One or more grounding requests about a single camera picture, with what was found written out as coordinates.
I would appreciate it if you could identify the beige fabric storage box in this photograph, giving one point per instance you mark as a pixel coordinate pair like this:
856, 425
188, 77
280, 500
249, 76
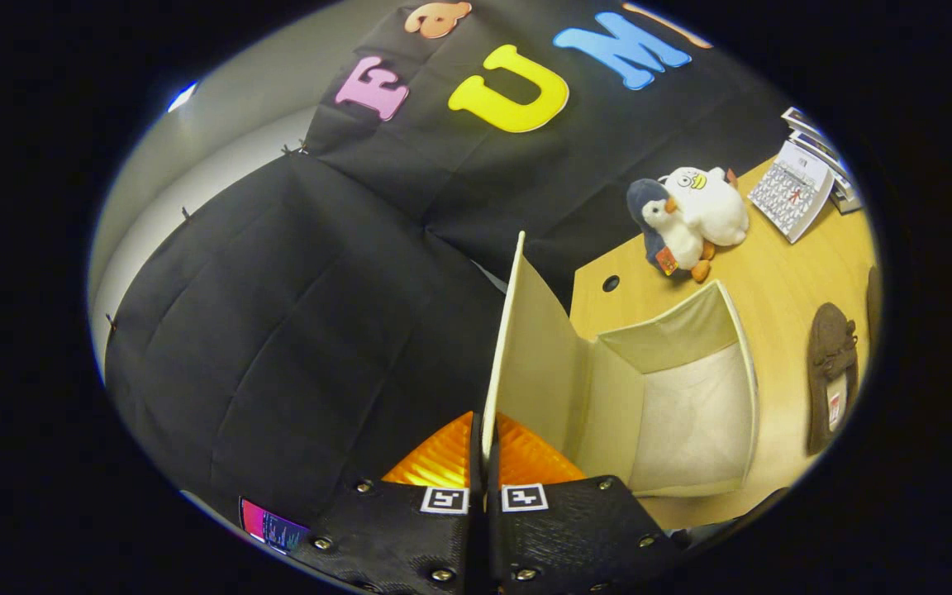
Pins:
691, 413

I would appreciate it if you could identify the brown fuzzy shoe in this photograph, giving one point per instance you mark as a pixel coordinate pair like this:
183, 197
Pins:
873, 302
830, 364

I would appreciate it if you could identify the white duck plush toy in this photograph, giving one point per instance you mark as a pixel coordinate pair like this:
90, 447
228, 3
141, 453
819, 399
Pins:
711, 207

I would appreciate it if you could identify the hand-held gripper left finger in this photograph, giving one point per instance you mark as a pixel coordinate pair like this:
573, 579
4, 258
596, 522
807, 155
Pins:
410, 545

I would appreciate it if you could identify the small glowing screen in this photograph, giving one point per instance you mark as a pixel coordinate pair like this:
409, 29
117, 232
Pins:
273, 525

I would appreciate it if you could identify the white stacked book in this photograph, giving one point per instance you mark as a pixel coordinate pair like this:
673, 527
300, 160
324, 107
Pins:
848, 194

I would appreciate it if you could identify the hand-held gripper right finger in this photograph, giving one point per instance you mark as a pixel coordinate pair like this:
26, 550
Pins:
567, 537

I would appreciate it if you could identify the grey penguin plush toy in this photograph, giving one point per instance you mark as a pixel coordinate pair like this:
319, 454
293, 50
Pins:
678, 235

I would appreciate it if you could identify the leaning patterned cover book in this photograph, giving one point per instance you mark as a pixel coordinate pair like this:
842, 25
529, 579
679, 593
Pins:
790, 192

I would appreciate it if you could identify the white book blue picture cover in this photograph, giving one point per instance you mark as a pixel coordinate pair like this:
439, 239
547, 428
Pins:
823, 153

